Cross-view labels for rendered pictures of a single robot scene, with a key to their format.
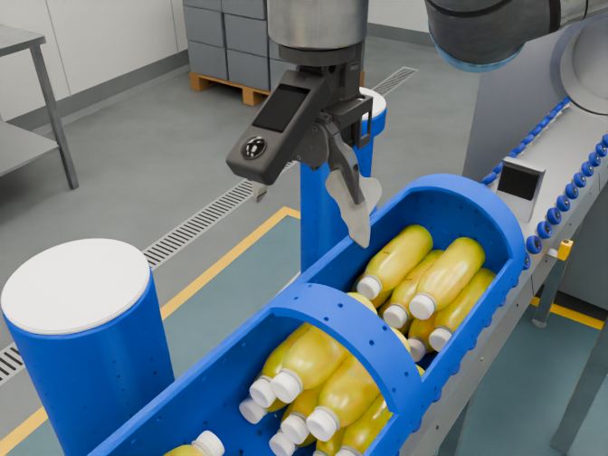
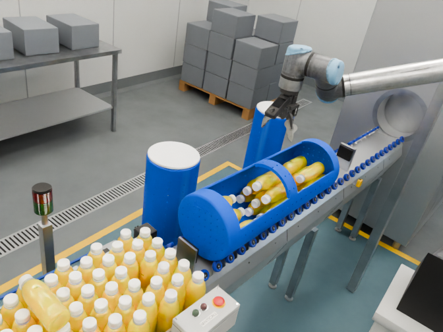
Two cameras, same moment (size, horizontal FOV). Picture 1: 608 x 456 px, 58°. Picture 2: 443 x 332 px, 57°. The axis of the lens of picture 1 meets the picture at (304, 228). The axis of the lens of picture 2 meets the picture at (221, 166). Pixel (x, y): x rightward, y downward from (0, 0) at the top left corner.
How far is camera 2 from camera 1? 1.11 m
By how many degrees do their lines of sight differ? 5
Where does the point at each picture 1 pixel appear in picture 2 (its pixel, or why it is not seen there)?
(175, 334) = not seen: hidden behind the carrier
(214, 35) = (200, 62)
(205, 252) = not seen: hidden behind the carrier
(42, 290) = (162, 155)
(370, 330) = (285, 173)
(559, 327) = (362, 242)
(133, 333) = (192, 176)
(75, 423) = (160, 209)
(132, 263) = (193, 152)
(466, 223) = (320, 157)
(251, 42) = (221, 70)
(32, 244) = (91, 155)
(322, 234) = not seen: hidden behind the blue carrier
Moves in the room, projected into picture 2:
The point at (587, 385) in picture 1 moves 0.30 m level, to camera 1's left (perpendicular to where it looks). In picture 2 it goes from (365, 255) to (322, 247)
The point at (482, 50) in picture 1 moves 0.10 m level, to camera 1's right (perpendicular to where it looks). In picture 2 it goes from (327, 97) to (351, 102)
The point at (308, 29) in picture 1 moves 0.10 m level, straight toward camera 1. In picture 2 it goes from (289, 86) to (291, 96)
